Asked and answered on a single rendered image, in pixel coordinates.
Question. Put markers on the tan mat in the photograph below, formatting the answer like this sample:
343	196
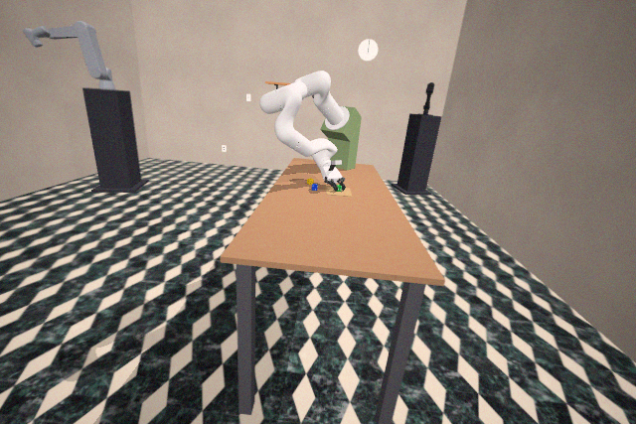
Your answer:
345	193

